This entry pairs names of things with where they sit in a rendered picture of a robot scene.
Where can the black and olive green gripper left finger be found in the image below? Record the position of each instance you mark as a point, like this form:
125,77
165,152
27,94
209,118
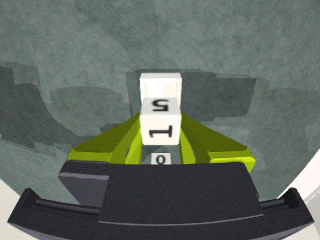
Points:
112,145

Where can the beige open-top tray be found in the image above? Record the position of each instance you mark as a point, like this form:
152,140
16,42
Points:
160,85

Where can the white number cube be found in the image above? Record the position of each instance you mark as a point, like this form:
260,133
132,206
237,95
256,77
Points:
160,120
160,158

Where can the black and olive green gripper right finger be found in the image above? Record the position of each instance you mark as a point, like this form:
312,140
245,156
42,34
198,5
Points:
210,146

